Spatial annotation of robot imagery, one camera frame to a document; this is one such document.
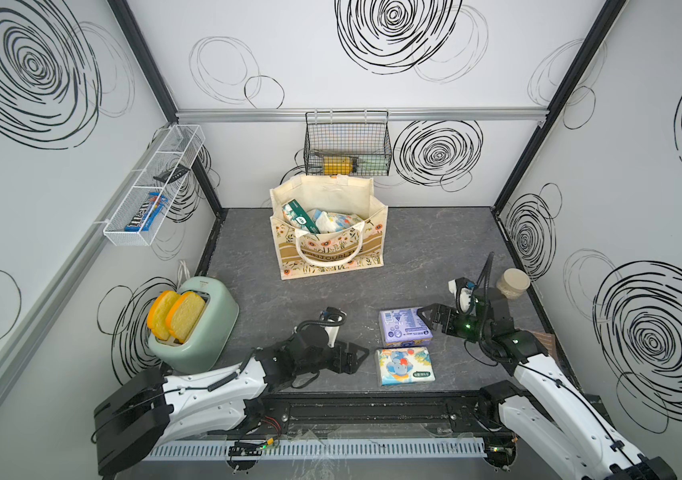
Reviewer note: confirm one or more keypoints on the beige round jar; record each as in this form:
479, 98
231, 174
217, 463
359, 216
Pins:
513, 283

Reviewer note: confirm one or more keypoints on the yellow item in basket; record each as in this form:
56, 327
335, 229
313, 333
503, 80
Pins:
338, 165

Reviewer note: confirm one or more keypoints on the purple tissue pack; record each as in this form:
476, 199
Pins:
403, 328

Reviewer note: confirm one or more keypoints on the yellow toast slice right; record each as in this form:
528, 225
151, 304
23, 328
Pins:
184, 315

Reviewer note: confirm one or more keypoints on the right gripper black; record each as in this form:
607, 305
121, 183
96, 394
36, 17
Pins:
438, 313

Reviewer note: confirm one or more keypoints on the black wire basket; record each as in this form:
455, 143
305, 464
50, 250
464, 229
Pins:
348, 133

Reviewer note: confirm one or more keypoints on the green item in basket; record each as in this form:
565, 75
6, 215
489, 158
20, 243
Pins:
373, 165

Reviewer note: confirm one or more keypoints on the yellow toast slice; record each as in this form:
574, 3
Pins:
184, 315
160, 309

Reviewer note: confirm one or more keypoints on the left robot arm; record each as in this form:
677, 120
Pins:
152, 408

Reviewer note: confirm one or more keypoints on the green tissue pack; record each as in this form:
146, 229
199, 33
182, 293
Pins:
295, 214

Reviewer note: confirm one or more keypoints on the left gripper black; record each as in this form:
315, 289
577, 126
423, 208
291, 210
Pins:
351, 364

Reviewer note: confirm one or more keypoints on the floral canvas tote bag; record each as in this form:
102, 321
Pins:
302, 254

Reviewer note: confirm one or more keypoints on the yellow toast slice left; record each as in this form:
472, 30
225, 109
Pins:
160, 309

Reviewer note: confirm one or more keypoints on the blue candy packet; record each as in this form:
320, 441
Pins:
149, 209

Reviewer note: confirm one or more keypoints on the black remote control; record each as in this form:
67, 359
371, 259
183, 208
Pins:
172, 174

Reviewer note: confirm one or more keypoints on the green toaster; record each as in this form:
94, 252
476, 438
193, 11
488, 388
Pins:
208, 338

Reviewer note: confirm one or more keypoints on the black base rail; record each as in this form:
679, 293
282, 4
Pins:
458, 411

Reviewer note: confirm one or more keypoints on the grey cable duct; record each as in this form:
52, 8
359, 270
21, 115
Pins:
312, 449

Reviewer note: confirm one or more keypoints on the elephant tissue pack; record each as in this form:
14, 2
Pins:
330, 222
409, 365

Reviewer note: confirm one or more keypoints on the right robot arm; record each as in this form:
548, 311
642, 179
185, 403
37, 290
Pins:
575, 440

